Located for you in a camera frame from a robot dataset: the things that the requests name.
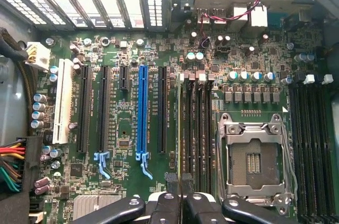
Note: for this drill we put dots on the white PCI expansion slot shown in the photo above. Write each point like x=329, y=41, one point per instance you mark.
x=63, y=102

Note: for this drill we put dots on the black SATA connector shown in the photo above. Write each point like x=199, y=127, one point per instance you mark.
x=35, y=205

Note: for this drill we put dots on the grey metal PC case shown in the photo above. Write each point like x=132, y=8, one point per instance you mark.
x=13, y=102

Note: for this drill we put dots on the black expansion slot blue latch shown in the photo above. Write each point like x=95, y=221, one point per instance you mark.
x=103, y=107

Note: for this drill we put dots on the silver finned chipset heatsink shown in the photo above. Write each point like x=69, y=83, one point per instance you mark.
x=90, y=204

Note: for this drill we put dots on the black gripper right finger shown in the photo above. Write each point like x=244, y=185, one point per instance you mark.
x=198, y=208

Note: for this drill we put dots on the black RAM slot white latch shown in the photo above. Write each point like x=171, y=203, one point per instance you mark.
x=200, y=134
x=331, y=139
x=308, y=139

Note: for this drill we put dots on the white power connector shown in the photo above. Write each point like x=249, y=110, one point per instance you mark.
x=39, y=55

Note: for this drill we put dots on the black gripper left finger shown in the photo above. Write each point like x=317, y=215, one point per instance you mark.
x=167, y=208

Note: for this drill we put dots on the RAM stick in slot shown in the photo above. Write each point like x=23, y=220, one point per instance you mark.
x=183, y=118

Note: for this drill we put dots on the short black expansion slot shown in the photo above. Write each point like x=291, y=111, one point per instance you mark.
x=124, y=78

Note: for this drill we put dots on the long black expansion slot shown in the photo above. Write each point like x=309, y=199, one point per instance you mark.
x=162, y=107
x=84, y=107

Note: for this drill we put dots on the silver rear port block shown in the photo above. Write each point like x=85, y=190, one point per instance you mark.
x=258, y=17

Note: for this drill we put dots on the silver CPU socket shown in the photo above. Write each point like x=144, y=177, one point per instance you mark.
x=254, y=163

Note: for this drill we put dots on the black main power connector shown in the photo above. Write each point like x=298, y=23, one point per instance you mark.
x=33, y=155

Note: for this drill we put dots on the green motherboard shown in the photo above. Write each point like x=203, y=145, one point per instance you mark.
x=127, y=118

